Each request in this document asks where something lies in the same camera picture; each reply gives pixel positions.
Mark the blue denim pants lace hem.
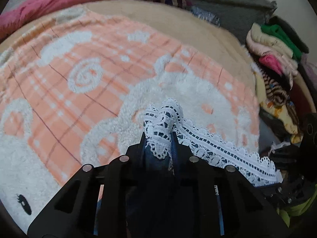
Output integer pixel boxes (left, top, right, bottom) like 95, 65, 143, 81
143, 98, 283, 187

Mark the pile of folded clothes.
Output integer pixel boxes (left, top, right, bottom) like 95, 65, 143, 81
245, 16, 316, 143

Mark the peach white fleece blanket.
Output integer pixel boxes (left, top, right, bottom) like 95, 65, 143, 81
0, 6, 261, 233

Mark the grey quilted headboard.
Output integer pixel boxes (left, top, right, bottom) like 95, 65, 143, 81
189, 0, 277, 44

